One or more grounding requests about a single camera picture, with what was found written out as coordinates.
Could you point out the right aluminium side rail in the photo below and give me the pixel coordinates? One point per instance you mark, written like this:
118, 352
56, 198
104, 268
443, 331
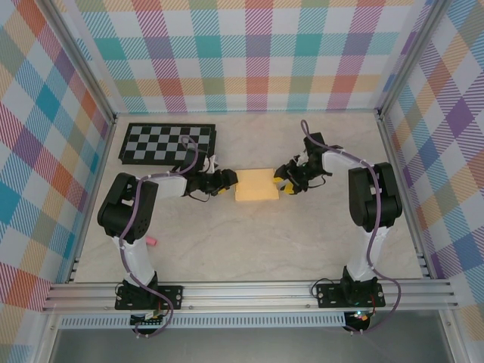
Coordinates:
393, 159

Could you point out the grey metal sheet panel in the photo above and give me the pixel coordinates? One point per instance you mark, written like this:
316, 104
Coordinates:
246, 346

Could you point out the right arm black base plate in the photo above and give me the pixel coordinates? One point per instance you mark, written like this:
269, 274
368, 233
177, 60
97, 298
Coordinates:
329, 295

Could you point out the small pink eraser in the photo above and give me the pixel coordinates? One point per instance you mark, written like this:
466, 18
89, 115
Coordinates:
152, 241

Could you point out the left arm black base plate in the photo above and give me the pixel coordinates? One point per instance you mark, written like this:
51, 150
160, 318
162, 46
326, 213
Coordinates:
174, 296

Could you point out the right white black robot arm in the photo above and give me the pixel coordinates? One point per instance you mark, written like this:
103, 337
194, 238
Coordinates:
361, 261

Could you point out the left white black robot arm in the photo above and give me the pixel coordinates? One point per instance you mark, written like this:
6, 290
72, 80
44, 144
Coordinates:
138, 261

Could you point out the left aluminium frame post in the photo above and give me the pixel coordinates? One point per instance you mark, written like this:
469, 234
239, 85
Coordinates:
81, 64

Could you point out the right aluminium frame post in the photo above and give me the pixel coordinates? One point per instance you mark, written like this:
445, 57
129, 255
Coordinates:
410, 56

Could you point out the long aluminium frame rail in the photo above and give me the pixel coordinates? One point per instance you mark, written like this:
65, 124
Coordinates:
246, 296

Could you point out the aluminium frame post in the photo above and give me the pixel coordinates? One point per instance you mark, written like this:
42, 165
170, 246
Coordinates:
410, 56
81, 64

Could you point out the aluminium side rail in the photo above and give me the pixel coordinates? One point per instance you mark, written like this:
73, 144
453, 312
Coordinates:
393, 159
93, 196

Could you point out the left aluminium side rail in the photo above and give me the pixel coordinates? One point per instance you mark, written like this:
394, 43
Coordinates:
93, 196

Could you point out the black grey checkerboard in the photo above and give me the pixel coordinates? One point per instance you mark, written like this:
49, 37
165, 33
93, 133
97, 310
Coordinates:
159, 143

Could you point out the yellow cloth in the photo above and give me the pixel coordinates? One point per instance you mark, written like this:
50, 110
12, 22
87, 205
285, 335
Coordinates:
255, 189

